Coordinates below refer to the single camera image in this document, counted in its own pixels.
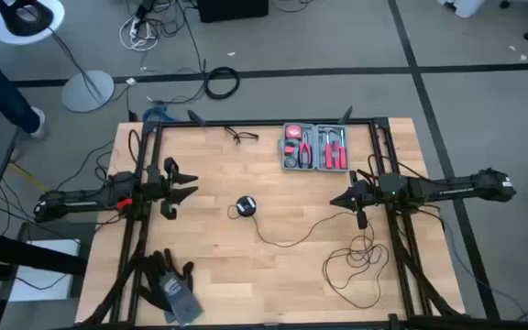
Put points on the white power strip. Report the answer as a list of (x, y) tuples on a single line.
[(134, 28)]

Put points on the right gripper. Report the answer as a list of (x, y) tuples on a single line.
[(367, 192)]

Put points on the grey plastic tool case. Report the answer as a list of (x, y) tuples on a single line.
[(314, 133)]

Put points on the white flat box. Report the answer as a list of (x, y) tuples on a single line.
[(44, 286)]

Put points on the white plastic object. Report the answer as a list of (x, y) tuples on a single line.
[(468, 7)]

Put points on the black safety glasses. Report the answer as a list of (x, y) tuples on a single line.
[(238, 137)]

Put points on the black grey work glove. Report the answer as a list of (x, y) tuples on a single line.
[(151, 293), (179, 298)]

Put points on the black tape roll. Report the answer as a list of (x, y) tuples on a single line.
[(291, 162)]

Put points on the black box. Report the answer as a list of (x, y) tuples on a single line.
[(232, 10)]

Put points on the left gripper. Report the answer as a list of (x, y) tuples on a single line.
[(156, 188)]

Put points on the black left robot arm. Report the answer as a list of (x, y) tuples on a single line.
[(85, 201)]

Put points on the red tape measure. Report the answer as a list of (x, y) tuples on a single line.
[(293, 132)]

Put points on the red utility knife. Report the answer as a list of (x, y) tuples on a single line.
[(289, 149)]

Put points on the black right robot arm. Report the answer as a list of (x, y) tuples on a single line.
[(452, 188)]

